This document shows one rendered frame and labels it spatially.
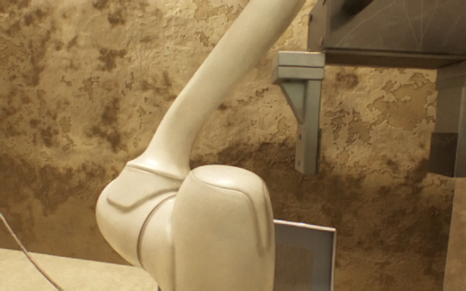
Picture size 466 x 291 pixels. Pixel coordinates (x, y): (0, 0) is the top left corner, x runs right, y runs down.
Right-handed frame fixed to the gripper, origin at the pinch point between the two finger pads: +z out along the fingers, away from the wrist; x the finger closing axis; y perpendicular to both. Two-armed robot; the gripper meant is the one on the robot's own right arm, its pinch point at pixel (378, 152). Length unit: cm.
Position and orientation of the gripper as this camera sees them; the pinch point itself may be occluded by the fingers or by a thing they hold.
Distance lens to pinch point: 25.4
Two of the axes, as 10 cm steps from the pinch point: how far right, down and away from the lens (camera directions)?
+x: 10.0, 0.3, 0.3
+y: 0.2, 0.9, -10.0
